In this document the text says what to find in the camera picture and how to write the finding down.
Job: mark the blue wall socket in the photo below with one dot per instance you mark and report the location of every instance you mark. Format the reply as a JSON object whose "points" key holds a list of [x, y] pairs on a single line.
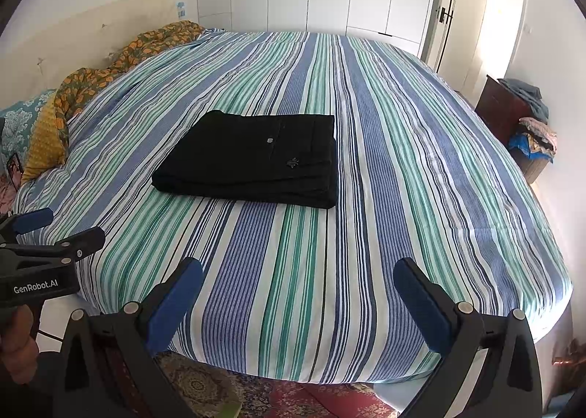
{"points": [[181, 9]]}

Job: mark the patterned red rug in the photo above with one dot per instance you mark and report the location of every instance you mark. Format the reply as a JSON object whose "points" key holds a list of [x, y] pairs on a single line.
{"points": [[197, 386]]}

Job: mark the dark wooden cabinet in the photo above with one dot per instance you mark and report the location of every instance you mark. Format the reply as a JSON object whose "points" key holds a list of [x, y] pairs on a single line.
{"points": [[496, 111]]}

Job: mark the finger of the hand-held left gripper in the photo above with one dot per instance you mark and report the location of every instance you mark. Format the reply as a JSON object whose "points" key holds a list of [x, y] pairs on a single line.
{"points": [[78, 244], [34, 220]]}

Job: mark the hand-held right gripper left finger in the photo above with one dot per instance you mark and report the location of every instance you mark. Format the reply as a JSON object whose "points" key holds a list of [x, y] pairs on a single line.
{"points": [[171, 308]]}

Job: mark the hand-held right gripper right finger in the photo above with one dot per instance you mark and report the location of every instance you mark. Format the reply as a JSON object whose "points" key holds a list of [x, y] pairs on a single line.
{"points": [[428, 308]]}

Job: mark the grey-blue cloth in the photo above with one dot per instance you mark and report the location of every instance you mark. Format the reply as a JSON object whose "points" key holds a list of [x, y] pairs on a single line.
{"points": [[526, 95]]}

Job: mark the black pants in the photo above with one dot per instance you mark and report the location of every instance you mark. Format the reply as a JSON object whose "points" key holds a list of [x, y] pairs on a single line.
{"points": [[247, 157]]}

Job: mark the striped bed sheet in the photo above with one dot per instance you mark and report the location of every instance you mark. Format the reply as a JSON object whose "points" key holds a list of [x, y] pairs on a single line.
{"points": [[366, 216]]}

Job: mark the teal patterned pillow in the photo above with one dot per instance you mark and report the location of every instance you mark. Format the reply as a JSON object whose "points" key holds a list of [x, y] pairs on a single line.
{"points": [[18, 125]]}

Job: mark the pile of colourful clothes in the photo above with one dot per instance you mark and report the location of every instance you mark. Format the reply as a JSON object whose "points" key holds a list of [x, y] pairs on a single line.
{"points": [[535, 136]]}

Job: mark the person's left hand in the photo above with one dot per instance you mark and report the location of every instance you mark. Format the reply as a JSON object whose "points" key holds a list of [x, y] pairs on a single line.
{"points": [[18, 344]]}

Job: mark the yellow dotted pillow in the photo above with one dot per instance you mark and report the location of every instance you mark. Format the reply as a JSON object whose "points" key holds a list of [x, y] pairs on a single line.
{"points": [[43, 143]]}

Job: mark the orange floral blanket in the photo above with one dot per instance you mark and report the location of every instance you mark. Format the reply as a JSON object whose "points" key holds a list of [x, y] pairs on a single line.
{"points": [[91, 79]]}

